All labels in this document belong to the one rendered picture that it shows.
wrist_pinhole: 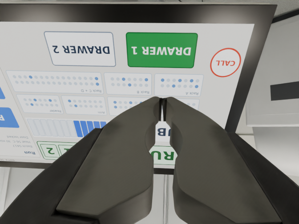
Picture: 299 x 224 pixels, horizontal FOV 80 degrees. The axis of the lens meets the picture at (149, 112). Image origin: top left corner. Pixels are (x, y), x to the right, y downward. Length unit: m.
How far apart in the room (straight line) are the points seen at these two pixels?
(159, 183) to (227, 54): 1.25
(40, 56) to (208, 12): 0.23
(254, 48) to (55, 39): 0.26
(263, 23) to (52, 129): 0.36
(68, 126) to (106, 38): 0.17
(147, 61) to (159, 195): 1.27
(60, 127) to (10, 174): 0.63
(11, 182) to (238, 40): 0.94
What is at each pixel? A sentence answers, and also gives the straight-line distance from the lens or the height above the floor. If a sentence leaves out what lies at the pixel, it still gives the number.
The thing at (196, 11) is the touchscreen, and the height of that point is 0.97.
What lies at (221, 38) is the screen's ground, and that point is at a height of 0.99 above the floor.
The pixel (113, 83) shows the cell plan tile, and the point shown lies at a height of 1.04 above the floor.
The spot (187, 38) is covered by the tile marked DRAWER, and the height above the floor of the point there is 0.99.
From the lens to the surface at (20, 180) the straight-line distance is 0.98.
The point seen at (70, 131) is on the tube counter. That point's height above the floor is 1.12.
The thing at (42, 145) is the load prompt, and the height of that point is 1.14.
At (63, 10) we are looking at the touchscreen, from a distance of 0.28.
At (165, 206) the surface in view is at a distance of 1.52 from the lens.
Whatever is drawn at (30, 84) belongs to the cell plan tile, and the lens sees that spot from 0.34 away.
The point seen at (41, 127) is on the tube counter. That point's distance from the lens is 0.38.
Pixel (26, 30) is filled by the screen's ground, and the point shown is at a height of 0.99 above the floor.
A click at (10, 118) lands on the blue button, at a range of 0.41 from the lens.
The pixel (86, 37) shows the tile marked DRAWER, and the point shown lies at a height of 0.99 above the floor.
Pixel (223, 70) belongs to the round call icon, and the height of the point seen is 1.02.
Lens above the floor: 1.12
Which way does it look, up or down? 8 degrees down
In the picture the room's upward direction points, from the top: 178 degrees counter-clockwise
